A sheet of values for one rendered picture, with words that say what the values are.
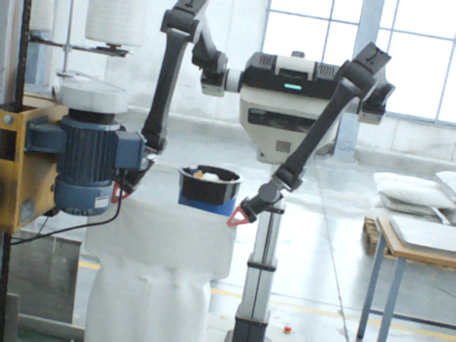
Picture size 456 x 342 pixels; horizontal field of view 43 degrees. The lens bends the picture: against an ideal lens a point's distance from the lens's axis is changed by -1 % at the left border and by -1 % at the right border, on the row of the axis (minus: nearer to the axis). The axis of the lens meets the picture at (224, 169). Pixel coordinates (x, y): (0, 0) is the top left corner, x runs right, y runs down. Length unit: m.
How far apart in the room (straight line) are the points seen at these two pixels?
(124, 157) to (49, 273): 1.02
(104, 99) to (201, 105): 8.50
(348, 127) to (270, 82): 7.30
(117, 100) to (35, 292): 1.22
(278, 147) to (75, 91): 1.06
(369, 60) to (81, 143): 0.81
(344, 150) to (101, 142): 8.13
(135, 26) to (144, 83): 8.51
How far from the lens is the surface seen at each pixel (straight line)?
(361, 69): 1.66
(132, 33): 1.61
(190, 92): 9.95
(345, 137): 9.45
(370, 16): 9.41
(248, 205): 1.79
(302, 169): 1.76
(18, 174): 1.51
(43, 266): 2.45
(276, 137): 2.26
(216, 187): 3.99
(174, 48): 1.72
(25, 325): 2.48
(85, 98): 1.46
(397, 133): 10.01
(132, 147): 1.53
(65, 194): 1.54
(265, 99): 2.17
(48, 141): 1.54
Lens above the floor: 1.58
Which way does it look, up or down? 12 degrees down
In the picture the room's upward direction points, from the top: 9 degrees clockwise
